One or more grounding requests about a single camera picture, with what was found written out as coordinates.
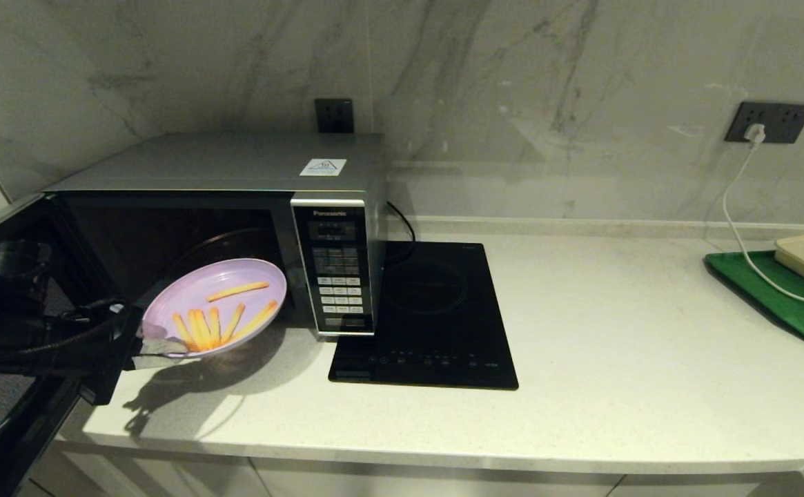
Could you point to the silver Panasonic microwave oven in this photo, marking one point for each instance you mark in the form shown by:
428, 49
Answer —
222, 162

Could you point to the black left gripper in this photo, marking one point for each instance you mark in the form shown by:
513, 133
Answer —
108, 359

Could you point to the green plastic tray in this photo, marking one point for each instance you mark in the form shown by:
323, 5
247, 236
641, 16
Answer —
802, 321

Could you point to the black induction cooktop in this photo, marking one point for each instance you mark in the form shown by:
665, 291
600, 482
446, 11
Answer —
443, 290

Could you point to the lilac round plate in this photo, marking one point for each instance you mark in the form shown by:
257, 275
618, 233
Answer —
188, 290

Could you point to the white warning sticker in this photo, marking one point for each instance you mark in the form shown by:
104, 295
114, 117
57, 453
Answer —
323, 167

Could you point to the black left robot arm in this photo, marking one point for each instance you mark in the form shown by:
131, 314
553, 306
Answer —
1, 290

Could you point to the dark wide wall outlet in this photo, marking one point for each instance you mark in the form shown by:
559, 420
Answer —
785, 122

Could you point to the white power plug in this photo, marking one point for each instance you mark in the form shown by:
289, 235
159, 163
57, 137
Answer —
754, 133

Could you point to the dark single wall outlet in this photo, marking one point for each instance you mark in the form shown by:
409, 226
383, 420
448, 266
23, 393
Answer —
334, 115

